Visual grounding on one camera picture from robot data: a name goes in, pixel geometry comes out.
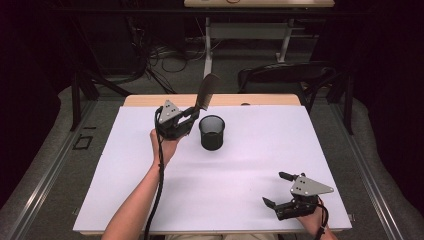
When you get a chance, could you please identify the left hand-held gripper black cable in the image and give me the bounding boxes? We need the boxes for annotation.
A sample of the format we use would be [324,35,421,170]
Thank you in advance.
[143,105,166,240]

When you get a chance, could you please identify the black metal stand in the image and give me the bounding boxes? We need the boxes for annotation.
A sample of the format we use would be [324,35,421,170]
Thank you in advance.
[69,71,133,132]
[305,65,355,136]

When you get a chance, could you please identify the right hand-held gripper black cable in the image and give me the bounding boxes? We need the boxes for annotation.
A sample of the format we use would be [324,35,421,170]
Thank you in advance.
[314,195,331,240]

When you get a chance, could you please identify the white table mat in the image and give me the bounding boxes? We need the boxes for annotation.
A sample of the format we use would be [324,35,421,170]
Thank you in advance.
[72,105,353,233]

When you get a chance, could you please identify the tangle of floor cables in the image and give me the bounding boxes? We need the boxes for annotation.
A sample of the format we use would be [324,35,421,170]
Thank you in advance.
[125,15,215,95]

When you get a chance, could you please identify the hand-held gripper black cable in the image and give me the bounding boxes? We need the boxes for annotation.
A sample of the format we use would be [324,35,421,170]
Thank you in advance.
[314,195,331,240]
[143,105,166,240]

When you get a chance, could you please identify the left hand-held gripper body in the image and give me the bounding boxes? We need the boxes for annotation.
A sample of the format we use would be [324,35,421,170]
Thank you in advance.
[154,99,188,141]

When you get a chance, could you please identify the wooden desk with white legs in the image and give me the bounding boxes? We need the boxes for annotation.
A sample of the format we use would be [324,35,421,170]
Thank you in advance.
[183,0,336,86]

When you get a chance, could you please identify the black mesh pen cup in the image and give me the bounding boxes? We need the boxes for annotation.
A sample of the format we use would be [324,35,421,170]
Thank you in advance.
[198,114,226,152]

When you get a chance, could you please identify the black chair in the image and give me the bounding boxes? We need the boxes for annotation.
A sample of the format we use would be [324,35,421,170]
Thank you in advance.
[237,61,338,114]

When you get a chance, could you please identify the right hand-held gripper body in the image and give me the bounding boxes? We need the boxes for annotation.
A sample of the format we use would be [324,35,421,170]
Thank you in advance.
[274,172,336,221]

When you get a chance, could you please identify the wooden table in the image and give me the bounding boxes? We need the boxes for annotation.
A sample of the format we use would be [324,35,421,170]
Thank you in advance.
[72,93,353,236]

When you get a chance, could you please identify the person's left hand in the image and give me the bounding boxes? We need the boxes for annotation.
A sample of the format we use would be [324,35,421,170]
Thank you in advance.
[149,128,183,168]

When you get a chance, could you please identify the person's right hand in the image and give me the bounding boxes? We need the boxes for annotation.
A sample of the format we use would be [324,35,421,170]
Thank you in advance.
[296,208,328,238]

